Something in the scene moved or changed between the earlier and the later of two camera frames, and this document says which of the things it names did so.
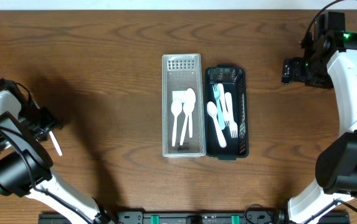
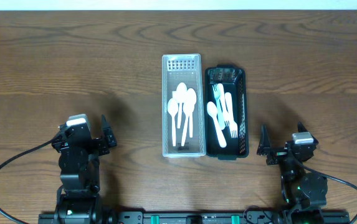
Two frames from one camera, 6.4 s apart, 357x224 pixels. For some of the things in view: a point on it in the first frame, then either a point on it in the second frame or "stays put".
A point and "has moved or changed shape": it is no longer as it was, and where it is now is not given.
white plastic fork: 220,116 stays put
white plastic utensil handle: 56,143 has moved or changed shape
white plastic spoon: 212,110 stays put
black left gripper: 52,121 → 101,147
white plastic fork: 228,105 stays put
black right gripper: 291,71 → 265,149
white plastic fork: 223,105 stays put
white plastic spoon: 188,108 stays put
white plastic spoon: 189,107 stays put
